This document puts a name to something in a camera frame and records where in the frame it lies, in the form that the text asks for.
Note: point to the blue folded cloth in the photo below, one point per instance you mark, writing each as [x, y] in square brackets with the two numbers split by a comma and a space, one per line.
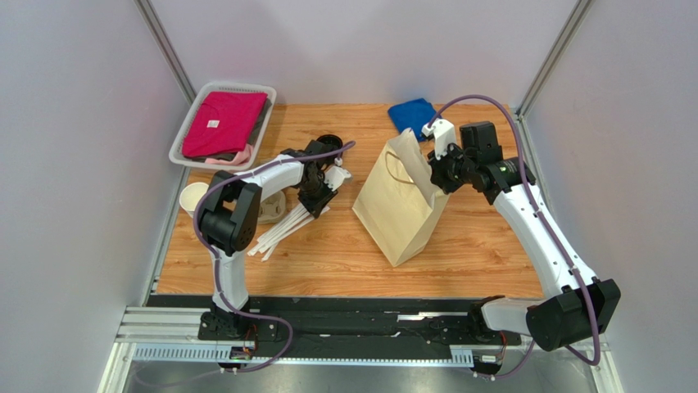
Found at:
[414, 114]

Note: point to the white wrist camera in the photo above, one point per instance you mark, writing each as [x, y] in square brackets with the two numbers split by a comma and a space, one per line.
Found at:
[443, 134]
[336, 175]

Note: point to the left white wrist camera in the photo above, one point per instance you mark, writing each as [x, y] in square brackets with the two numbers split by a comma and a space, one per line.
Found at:
[336, 175]

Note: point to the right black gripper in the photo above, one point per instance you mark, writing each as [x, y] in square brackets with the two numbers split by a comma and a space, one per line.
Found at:
[441, 171]

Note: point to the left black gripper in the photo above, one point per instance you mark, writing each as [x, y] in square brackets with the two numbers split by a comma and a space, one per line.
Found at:
[315, 207]

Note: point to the white plastic basket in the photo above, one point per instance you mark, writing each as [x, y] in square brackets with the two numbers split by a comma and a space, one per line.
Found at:
[224, 117]

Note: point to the cardboard cup carrier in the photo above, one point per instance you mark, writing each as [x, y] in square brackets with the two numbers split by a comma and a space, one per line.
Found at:
[273, 209]

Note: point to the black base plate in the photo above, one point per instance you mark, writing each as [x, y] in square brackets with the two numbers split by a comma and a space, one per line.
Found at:
[354, 328]

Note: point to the magenta folded cloth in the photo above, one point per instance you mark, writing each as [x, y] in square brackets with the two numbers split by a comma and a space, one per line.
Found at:
[226, 122]

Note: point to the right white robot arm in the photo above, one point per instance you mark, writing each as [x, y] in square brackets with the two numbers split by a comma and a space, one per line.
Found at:
[577, 305]

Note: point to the beige paper bag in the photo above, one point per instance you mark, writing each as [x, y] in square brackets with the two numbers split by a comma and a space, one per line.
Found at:
[398, 204]

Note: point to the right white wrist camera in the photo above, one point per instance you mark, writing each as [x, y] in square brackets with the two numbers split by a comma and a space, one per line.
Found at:
[443, 134]

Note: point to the stack of black lids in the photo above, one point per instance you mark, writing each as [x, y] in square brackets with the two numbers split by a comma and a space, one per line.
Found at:
[331, 140]

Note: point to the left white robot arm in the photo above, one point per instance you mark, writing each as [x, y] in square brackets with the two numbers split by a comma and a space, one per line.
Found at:
[226, 217]

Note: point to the aluminium frame rail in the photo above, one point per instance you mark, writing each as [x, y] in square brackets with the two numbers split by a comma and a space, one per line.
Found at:
[157, 349]

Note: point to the stack of paper cups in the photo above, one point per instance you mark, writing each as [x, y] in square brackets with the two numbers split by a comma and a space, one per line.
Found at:
[191, 195]

